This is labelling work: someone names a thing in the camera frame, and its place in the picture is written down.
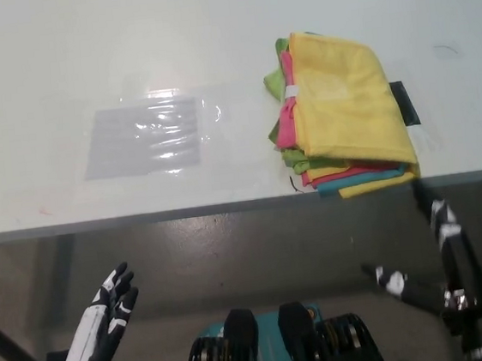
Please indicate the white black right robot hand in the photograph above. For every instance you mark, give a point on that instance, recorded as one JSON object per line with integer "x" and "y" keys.
{"x": 458, "y": 261}

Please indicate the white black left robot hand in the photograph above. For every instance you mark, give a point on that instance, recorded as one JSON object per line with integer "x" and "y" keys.
{"x": 93, "y": 329}

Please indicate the yellow microfibre cloth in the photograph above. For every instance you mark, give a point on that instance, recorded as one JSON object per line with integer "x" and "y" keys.
{"x": 375, "y": 188}
{"x": 345, "y": 105}

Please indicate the teal microfibre cloth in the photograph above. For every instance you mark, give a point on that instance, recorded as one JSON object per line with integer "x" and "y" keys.
{"x": 353, "y": 182}

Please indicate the black teal robot torso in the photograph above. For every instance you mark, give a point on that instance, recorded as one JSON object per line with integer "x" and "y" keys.
{"x": 284, "y": 344}

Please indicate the dark upright table leg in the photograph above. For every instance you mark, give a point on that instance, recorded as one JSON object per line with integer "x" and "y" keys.
{"x": 66, "y": 276}

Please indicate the black diagonal table brace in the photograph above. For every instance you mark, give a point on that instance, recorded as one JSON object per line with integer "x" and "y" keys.
{"x": 12, "y": 346}

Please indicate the black tape strip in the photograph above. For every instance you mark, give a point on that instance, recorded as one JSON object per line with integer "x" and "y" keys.
{"x": 406, "y": 105}

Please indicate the clear plastic sheet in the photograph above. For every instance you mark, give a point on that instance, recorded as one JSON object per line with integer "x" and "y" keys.
{"x": 142, "y": 141}

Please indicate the clear plastic film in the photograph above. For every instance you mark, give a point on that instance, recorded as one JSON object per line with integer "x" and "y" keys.
{"x": 211, "y": 106}

